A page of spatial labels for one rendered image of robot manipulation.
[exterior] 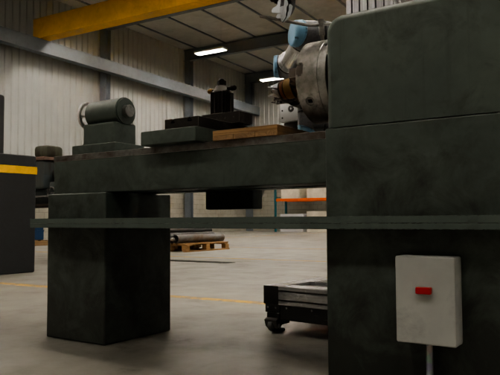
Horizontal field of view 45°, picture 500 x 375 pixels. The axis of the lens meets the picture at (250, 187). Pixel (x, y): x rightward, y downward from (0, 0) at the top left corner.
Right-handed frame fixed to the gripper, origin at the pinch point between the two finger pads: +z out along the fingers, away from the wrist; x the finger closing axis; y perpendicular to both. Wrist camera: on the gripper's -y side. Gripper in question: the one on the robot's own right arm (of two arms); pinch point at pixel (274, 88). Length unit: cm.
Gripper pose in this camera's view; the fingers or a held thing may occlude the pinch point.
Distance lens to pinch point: 245.8
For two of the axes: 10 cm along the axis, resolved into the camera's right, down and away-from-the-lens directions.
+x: -0.1, -10.0, 0.5
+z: -5.6, -0.4, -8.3
